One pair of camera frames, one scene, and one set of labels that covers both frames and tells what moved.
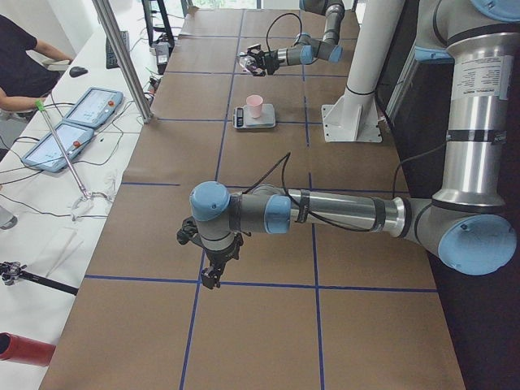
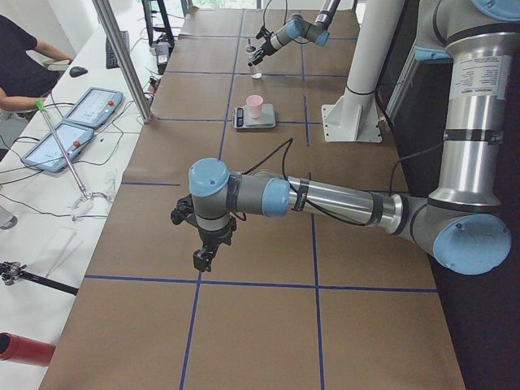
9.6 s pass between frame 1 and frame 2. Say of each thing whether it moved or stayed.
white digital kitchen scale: stayed
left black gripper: moved
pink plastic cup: stayed
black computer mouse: stayed
